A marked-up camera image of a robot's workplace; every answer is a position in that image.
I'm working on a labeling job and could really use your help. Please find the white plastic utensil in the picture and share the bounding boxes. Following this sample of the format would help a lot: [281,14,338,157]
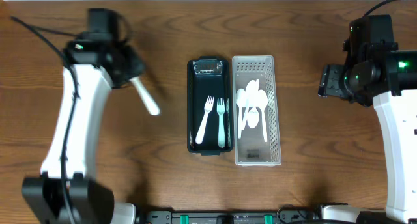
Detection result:
[130,77,160,116]

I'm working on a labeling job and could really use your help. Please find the clear perforated plastic basket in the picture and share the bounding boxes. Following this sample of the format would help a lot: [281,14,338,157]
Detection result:
[232,55,281,167]

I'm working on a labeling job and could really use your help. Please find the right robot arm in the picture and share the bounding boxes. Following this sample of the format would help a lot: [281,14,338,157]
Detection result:
[318,15,416,223]

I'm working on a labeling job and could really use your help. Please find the white plastic fork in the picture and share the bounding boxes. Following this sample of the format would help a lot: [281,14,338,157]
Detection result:
[216,98,225,148]
[195,96,214,144]

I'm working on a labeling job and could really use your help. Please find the black plastic basket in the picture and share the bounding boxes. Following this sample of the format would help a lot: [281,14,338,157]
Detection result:
[187,56,234,156]

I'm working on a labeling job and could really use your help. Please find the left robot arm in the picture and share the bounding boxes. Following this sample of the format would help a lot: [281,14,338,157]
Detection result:
[22,8,160,223]

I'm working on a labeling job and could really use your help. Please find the white plastic spoon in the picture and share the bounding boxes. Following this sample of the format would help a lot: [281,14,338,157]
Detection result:
[247,79,259,129]
[236,89,246,139]
[242,79,259,130]
[257,89,268,142]

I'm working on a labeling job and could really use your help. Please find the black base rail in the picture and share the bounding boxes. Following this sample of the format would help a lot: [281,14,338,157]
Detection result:
[134,205,321,224]

